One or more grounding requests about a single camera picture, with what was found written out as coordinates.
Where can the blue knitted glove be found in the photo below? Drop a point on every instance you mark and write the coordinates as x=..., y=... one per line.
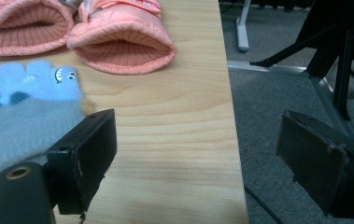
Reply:
x=25, y=124

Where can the pink winter glove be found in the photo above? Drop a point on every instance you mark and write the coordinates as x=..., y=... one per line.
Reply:
x=118, y=34
x=16, y=18

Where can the metal floor rail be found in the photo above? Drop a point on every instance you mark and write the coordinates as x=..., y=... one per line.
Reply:
x=324, y=90
x=268, y=67

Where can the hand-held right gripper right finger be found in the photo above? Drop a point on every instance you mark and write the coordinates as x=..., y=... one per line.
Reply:
x=314, y=161

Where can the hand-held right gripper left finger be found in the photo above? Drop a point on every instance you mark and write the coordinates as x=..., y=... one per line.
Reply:
x=84, y=161

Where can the white desk frame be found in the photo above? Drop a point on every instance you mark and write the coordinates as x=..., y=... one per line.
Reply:
x=243, y=34

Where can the black tripod stand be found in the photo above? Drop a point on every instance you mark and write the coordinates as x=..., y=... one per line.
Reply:
x=342, y=77

